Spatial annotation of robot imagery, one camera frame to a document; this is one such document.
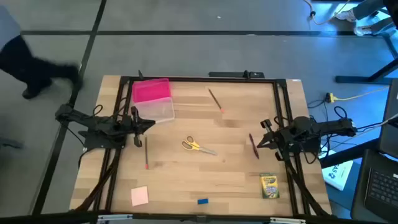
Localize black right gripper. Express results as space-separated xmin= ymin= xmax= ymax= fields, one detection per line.
xmin=257 ymin=119 xmax=285 ymax=161

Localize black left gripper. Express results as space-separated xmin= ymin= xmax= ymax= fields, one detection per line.
xmin=129 ymin=106 xmax=155 ymax=147

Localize dark red pen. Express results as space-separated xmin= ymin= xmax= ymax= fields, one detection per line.
xmin=248 ymin=133 xmax=260 ymax=160

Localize clear pencil box pink lid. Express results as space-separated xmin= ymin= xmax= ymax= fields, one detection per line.
xmin=132 ymin=77 xmax=175 ymax=124

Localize green yellow crayon box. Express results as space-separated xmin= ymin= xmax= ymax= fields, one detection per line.
xmin=259 ymin=173 xmax=280 ymax=199

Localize yellow handled scissors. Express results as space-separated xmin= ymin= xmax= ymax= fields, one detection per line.
xmin=181 ymin=136 xmax=218 ymax=156

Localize pink sticky note pad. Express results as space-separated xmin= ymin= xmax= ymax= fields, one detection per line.
xmin=130 ymin=185 xmax=149 ymax=207

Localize white booklet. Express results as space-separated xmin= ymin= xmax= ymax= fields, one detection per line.
xmin=321 ymin=150 xmax=354 ymax=192

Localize black desk beam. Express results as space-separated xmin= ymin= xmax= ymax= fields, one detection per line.
xmin=319 ymin=138 xmax=382 ymax=169

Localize black monitor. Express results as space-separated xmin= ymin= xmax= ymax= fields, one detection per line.
xmin=377 ymin=77 xmax=398 ymax=159

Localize black laptop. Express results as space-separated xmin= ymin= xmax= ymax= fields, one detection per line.
xmin=350 ymin=148 xmax=398 ymax=222

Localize dark grey chair foot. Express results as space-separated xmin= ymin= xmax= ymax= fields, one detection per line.
xmin=0 ymin=136 xmax=24 ymax=150

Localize black crossbeam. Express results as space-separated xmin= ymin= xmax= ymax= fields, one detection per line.
xmin=0 ymin=210 xmax=398 ymax=224

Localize person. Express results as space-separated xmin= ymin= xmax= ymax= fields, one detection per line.
xmin=335 ymin=0 xmax=398 ymax=37
xmin=0 ymin=6 xmax=83 ymax=100

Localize black metal table frame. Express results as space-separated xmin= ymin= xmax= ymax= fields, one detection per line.
xmin=73 ymin=75 xmax=332 ymax=218

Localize black bracket bar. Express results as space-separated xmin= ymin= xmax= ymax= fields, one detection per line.
xmin=208 ymin=70 xmax=266 ymax=79

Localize yellow extension cord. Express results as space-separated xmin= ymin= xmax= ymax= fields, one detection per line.
xmin=325 ymin=85 xmax=391 ymax=104

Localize silver bracket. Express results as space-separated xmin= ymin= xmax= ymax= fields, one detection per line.
xmin=269 ymin=217 xmax=307 ymax=224
xmin=97 ymin=213 xmax=134 ymax=223

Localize black desk leg frame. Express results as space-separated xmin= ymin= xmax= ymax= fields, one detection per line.
xmin=335 ymin=29 xmax=398 ymax=85

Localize yellow floor cable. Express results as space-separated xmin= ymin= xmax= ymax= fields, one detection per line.
xmin=303 ymin=0 xmax=352 ymax=26

